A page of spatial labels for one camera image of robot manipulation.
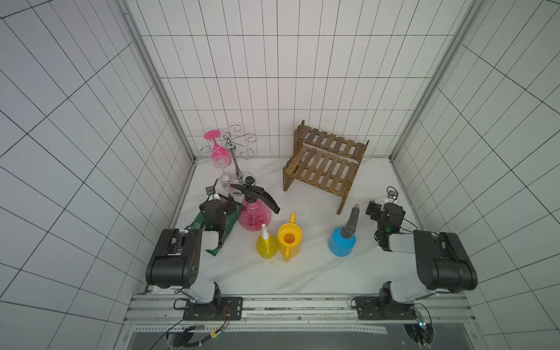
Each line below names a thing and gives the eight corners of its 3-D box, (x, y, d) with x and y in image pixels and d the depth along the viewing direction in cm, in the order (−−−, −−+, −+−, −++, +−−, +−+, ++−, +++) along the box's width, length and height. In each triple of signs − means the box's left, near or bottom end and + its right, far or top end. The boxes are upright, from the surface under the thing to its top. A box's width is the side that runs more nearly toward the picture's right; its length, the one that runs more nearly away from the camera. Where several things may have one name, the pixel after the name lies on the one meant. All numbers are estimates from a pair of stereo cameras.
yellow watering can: (278, 262, 85) (277, 251, 76) (278, 226, 95) (278, 213, 86) (301, 262, 85) (303, 251, 76) (299, 226, 95) (301, 213, 86)
